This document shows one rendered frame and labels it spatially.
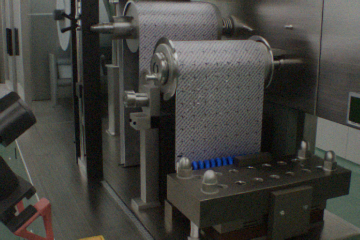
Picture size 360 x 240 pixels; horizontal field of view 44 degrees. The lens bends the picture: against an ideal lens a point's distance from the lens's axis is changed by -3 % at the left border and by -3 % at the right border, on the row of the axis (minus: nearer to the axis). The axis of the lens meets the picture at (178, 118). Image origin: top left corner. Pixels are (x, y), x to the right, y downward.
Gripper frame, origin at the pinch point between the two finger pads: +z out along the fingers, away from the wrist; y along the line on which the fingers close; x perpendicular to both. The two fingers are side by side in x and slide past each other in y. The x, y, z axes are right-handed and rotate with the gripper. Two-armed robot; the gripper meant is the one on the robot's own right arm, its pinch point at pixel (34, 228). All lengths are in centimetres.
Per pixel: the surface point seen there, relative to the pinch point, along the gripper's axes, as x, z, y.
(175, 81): -44.0, 4.0, 10.5
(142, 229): -19.6, 28.0, 10.9
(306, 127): -80, 46, 8
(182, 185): -28.8, 18.3, 1.3
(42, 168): -21, 29, 63
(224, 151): -46, 26, 7
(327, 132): -277, 250, 146
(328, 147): -270, 261, 143
